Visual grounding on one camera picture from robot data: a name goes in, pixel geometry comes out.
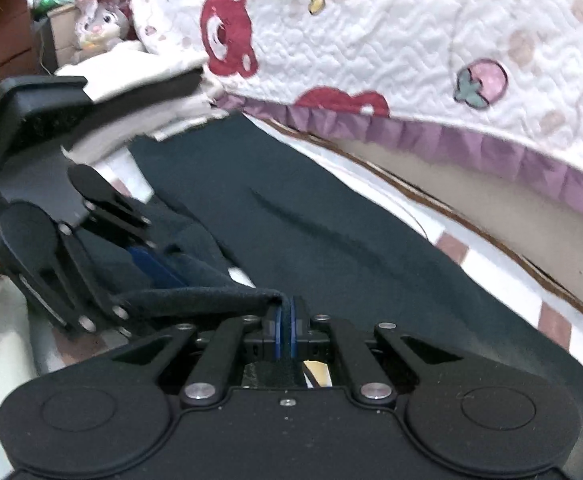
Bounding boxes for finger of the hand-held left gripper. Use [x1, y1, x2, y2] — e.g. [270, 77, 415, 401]
[84, 192, 187, 289]
[19, 227, 145, 343]

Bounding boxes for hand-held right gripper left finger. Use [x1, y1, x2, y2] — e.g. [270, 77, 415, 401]
[112, 305, 285, 407]

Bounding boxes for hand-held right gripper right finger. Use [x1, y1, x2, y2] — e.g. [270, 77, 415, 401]
[289, 296, 465, 407]

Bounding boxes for dark green garment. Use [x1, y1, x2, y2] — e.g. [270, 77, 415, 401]
[114, 112, 583, 480]

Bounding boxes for cardboard box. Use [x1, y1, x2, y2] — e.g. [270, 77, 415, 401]
[46, 4, 80, 69]

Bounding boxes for white cloth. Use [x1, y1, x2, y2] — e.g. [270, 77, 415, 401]
[54, 40, 232, 167]

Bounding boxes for plush bunny toy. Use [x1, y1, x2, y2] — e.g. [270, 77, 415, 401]
[69, 0, 125, 64]

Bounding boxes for dark denim jeans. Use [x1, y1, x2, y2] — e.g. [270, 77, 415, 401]
[32, 152, 583, 397]

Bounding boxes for beige brown-trimmed cushion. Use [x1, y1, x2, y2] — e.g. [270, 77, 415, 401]
[244, 110, 583, 330]

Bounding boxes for white bear-print quilt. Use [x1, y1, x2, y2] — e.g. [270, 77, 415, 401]
[126, 0, 583, 221]

